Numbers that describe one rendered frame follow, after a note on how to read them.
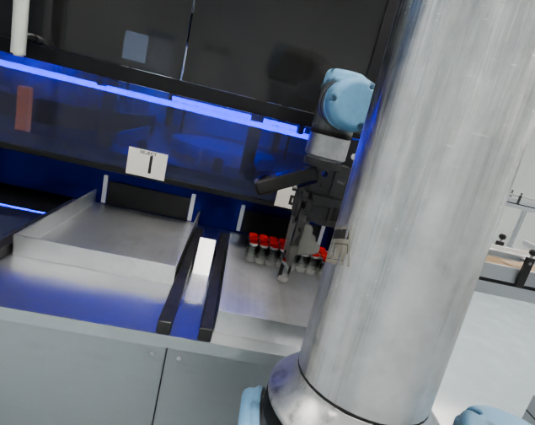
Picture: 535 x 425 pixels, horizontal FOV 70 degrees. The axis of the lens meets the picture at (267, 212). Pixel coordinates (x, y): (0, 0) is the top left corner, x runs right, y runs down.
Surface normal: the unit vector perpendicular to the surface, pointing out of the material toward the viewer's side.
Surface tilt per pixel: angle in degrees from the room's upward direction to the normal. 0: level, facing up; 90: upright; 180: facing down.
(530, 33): 86
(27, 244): 90
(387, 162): 87
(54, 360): 90
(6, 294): 0
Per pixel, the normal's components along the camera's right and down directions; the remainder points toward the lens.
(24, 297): 0.23, -0.94
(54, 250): 0.05, 0.27
